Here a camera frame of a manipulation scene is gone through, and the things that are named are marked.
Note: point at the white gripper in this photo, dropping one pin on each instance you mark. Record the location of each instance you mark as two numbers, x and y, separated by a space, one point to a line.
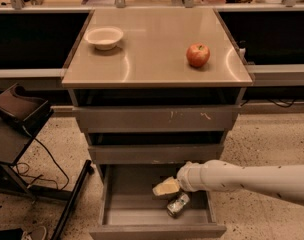
185 178

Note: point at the silver green soda can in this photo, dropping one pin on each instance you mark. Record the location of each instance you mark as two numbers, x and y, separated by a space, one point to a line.
176 206

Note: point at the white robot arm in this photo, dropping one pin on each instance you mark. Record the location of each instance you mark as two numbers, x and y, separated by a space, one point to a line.
284 182

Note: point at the grey middle drawer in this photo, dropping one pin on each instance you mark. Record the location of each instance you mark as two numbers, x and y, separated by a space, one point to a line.
154 154

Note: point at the grey drawer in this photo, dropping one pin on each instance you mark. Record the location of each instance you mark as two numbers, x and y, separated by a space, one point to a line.
154 154
149 119
130 210

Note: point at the grey bottom drawer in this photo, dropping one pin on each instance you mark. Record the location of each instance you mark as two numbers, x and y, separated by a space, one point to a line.
130 210

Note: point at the grey top drawer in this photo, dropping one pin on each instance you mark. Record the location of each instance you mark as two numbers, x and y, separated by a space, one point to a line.
149 119

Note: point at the grey drawer cabinet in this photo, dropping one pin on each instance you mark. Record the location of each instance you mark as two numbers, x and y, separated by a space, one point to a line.
149 68

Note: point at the red apple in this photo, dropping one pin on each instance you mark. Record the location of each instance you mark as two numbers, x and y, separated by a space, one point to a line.
197 55

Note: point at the black device on side table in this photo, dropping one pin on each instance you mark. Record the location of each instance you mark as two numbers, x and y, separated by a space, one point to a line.
23 113

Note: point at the white paper bowl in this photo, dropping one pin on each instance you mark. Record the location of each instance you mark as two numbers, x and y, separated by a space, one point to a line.
104 38

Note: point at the dark side table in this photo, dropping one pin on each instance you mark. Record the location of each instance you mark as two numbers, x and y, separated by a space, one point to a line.
13 145

